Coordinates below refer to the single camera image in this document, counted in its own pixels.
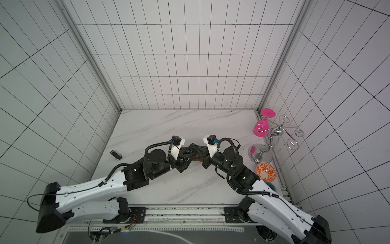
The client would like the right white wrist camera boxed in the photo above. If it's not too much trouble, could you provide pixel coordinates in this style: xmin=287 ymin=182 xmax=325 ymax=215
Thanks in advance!
xmin=203 ymin=135 xmax=218 ymax=158

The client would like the pink plastic wine glass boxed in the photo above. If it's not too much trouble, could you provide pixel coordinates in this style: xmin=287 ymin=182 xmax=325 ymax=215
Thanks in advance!
xmin=252 ymin=108 xmax=276 ymax=137

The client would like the orange patterned plate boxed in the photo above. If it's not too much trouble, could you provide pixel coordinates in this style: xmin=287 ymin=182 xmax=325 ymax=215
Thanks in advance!
xmin=256 ymin=162 xmax=277 ymax=183

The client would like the silver wire glass rack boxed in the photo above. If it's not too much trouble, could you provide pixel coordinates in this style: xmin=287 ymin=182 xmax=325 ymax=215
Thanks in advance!
xmin=248 ymin=115 xmax=305 ymax=165

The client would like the grey blue cup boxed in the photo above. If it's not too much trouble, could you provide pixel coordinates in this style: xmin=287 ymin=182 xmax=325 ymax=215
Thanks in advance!
xmin=266 ymin=182 xmax=276 ymax=192

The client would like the black rectangular smart watch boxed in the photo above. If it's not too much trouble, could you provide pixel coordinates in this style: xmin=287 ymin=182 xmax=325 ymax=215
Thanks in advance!
xmin=110 ymin=150 xmax=122 ymax=161

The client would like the brown wooden watch stand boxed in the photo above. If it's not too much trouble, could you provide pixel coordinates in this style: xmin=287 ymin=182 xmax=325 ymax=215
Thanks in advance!
xmin=180 ymin=147 xmax=203 ymax=162

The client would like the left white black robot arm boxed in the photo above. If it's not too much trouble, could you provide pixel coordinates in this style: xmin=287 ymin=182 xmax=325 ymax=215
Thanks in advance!
xmin=36 ymin=149 xmax=187 ymax=233

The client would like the aluminium mounting rail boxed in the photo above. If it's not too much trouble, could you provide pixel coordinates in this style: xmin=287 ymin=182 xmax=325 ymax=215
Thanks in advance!
xmin=62 ymin=203 xmax=307 ymax=228

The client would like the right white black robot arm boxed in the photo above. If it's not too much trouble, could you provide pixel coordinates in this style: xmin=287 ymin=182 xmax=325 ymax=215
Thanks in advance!
xmin=185 ymin=143 xmax=332 ymax=244

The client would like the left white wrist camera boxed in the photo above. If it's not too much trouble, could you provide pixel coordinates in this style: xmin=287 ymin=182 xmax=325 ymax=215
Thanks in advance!
xmin=170 ymin=135 xmax=185 ymax=160

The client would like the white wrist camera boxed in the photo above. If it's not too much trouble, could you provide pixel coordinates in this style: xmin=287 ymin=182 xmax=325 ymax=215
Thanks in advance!
xmin=170 ymin=135 xmax=185 ymax=160
xmin=203 ymin=135 xmax=218 ymax=158

